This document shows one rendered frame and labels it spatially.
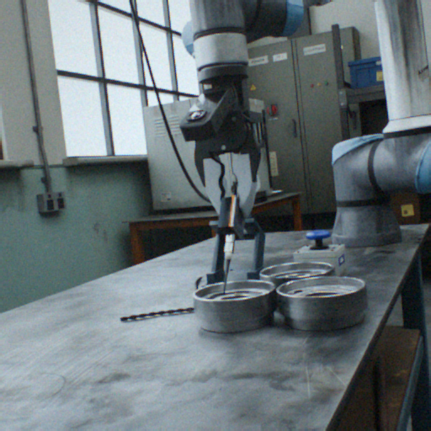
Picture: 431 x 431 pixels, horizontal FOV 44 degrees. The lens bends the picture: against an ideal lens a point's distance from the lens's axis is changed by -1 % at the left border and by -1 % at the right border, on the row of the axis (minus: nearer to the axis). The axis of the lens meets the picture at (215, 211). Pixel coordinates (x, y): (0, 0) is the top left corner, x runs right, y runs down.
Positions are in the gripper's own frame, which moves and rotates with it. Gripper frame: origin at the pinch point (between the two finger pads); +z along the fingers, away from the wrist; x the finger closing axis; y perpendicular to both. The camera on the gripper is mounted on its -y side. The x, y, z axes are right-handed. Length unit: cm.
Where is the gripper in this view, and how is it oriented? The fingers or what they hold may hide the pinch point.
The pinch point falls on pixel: (232, 210)
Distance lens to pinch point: 75.1
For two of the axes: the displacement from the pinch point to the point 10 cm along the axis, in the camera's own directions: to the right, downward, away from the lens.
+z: 1.1, 9.9, 0.7
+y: 3.8, -1.1, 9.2
